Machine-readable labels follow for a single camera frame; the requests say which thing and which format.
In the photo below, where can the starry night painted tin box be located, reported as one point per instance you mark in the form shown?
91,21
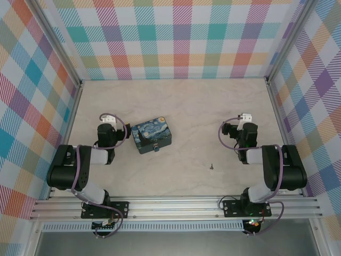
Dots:
152,133

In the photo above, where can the teal cylindrical post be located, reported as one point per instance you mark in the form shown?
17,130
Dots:
156,148

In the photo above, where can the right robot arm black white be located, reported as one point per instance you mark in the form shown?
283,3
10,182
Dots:
290,170

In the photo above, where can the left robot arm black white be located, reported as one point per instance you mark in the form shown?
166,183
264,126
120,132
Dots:
66,170

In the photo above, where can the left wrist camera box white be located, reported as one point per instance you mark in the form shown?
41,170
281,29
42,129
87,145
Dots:
108,119

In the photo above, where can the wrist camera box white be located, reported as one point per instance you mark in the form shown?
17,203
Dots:
245,119
108,119

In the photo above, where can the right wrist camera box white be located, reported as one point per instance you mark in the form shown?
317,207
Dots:
245,119

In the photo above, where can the aluminium table side rail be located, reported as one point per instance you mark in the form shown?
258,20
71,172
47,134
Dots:
68,133
282,133

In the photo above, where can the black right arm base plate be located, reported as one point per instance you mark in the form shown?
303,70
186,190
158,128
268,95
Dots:
231,209

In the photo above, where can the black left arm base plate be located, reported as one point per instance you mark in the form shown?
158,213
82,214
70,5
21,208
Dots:
120,209

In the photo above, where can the wide aluminium mounting rail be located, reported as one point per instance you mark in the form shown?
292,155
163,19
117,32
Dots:
175,209

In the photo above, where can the aluminium frame post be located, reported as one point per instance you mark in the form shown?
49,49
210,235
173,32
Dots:
57,42
290,42

